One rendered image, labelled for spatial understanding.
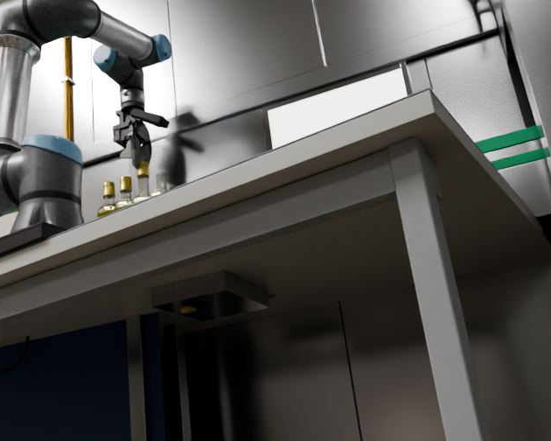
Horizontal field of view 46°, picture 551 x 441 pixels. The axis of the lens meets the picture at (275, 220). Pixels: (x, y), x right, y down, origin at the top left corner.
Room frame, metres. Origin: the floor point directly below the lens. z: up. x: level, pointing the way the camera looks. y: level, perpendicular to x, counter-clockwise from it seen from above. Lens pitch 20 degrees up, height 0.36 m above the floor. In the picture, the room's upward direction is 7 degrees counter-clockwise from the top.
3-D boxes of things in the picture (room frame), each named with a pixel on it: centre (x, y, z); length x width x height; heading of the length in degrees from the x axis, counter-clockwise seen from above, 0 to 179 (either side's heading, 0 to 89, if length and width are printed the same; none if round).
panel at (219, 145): (1.69, 0.01, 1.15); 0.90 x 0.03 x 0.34; 70
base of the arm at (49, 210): (1.16, 0.44, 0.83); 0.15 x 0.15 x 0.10
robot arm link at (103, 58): (1.58, 0.40, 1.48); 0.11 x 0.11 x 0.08; 71
